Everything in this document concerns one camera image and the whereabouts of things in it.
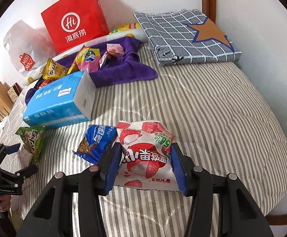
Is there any blue snack packet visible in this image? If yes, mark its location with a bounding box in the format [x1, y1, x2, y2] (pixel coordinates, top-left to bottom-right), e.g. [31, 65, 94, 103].
[73, 125, 117, 165]

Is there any red white lychee snack packet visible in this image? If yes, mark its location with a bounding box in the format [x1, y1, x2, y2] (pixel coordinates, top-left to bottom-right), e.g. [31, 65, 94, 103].
[115, 120, 179, 192]

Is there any yellow gold snack packet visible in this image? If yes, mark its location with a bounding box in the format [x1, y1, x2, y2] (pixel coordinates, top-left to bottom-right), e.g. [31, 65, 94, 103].
[42, 58, 68, 81]

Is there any pink peach snack packet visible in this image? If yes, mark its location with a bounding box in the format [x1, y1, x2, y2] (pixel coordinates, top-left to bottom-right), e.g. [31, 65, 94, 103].
[107, 43, 124, 57]

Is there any person's left hand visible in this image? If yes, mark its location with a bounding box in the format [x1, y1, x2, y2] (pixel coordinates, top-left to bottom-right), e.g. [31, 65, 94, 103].
[0, 195, 11, 213]

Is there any green snack packet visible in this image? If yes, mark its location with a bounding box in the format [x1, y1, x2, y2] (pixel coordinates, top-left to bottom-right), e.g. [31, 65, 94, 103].
[15, 126, 46, 161]

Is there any patterned small box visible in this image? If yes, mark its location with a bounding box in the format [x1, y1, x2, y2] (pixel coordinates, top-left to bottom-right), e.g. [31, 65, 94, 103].
[7, 83, 22, 103]

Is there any striped bed mattress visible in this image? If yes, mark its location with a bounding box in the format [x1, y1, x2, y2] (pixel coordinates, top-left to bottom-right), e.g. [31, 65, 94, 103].
[0, 42, 287, 237]

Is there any blue tissue pack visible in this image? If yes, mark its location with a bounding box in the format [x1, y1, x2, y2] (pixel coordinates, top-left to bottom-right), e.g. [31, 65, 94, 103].
[22, 71, 96, 129]

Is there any purple towel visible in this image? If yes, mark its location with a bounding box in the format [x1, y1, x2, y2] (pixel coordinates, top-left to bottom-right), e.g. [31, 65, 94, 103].
[25, 36, 158, 105]

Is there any small pink white snack packet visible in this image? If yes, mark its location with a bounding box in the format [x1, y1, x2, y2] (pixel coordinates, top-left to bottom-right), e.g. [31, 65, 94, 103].
[99, 51, 111, 69]

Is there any pink yellow snack bag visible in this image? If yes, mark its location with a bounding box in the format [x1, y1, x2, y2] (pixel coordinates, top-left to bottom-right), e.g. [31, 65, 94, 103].
[67, 46, 101, 75]

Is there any white Miniso plastic bag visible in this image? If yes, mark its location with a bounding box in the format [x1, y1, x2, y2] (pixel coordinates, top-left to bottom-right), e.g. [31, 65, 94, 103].
[3, 20, 56, 76]

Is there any yellow chips bag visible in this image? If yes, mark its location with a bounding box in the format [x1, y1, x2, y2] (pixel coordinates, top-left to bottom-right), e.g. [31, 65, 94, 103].
[109, 23, 141, 34]

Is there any grey checked folded blanket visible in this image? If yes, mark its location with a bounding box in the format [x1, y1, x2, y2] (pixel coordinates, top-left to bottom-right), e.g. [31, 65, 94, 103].
[134, 9, 242, 66]

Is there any red Haidilao paper bag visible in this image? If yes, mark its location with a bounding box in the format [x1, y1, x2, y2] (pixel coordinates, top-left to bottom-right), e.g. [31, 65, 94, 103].
[41, 0, 109, 53]

